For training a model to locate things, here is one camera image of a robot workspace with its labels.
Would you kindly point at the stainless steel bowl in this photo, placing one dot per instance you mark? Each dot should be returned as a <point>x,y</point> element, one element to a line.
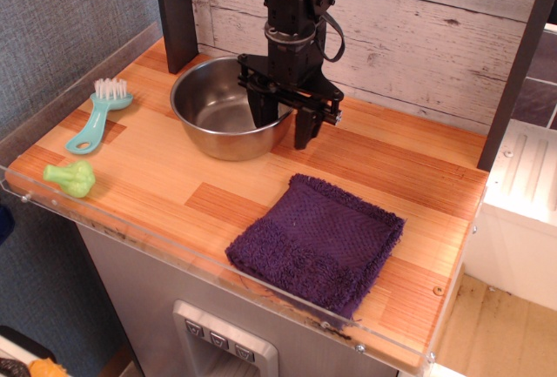
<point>216,115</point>

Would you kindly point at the dark shelf post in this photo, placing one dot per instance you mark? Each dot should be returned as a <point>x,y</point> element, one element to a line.
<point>179,30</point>
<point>525,54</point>

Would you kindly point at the green toy broccoli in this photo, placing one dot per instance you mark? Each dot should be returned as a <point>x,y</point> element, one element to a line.
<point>75,179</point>

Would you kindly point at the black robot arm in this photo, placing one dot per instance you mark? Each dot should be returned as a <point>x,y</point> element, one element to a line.
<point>298,21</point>

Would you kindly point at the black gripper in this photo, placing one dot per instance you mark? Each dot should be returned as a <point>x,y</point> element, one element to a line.
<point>291,73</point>

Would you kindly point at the clear acrylic edge guard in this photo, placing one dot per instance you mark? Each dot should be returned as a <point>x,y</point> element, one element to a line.
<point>406,360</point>

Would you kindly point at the dark right shelf post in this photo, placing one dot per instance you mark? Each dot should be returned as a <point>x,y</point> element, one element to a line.
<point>525,54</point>

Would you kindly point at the silver dispenser button panel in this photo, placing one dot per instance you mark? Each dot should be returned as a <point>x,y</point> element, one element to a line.
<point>215,347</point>

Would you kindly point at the grey toy fridge cabinet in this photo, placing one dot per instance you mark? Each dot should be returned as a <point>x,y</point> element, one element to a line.
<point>143,289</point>

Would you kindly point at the purple folded towel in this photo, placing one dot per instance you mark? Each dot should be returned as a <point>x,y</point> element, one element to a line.
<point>319,243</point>

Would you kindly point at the teal dish brush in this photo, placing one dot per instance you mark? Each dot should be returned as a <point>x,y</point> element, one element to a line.
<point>110,94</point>

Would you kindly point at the dark left shelf post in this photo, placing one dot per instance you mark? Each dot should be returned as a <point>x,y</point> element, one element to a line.
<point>179,30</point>

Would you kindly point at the white toy sink unit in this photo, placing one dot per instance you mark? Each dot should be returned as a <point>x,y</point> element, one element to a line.
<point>513,243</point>

